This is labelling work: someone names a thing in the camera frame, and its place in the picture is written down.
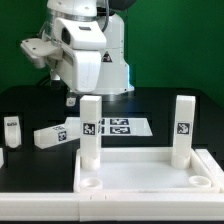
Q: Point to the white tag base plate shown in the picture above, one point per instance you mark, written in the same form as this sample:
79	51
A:
114	126

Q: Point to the white desk tabletop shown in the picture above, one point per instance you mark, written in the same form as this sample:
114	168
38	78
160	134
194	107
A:
144	170

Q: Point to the white block at left edge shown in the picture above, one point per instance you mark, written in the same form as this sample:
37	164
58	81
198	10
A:
1	158

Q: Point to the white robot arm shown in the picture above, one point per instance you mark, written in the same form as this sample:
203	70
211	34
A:
45	50

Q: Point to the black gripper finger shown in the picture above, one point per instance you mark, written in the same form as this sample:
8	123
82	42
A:
70	99

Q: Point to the white L-shaped obstacle fence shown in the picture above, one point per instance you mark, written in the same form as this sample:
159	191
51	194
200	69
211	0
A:
97	205

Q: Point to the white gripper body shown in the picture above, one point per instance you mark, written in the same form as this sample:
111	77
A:
82	41

